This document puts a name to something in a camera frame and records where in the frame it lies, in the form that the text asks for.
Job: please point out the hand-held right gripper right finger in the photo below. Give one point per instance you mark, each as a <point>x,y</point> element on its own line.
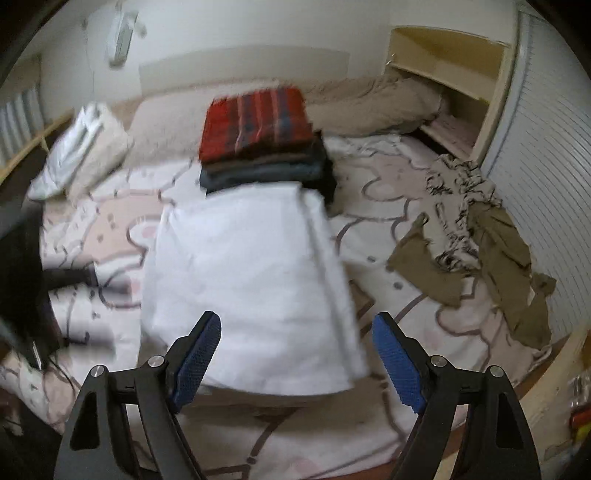
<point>399,364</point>

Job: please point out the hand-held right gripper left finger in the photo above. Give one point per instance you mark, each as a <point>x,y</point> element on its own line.
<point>198,360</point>

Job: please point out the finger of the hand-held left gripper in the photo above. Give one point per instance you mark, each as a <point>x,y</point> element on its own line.
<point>69,277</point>

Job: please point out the white t-shirt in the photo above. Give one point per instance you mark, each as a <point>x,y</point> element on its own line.
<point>240,267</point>

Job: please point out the stack of light folded clothes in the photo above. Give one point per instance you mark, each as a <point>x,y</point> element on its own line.
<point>344,323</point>

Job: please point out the stack of dark folded clothes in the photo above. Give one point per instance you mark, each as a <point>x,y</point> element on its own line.
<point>277,173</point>

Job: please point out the light blue crumpled cloth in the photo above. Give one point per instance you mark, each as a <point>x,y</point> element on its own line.
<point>69,147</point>

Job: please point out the beige fuzzy pillow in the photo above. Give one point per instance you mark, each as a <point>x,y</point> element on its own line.
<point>111,147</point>
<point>161,129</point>

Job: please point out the olive green garment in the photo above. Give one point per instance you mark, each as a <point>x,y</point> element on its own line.
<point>503,258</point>

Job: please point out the pink cartoon printed blanket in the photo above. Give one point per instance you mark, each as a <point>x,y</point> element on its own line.
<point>392,207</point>

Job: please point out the black white patterned garment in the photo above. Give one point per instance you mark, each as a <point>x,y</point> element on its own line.
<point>455,217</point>

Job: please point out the red plaid folded garment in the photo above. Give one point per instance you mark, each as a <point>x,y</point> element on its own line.
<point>254,122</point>

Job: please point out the white slatted sliding door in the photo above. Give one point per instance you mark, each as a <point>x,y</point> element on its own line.
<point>545,161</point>

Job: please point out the beige quilted duvet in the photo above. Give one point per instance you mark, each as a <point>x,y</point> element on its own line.
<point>369,106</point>

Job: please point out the cream bedside shelf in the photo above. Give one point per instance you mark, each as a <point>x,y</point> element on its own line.
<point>489,92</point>

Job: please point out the wooden bed frame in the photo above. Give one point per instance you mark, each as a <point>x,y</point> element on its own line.
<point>554,392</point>

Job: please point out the white wall-mounted device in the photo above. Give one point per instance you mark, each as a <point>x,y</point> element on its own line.
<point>122,41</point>

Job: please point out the cream wall panel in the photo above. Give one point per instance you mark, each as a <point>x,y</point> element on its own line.
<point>240,64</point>

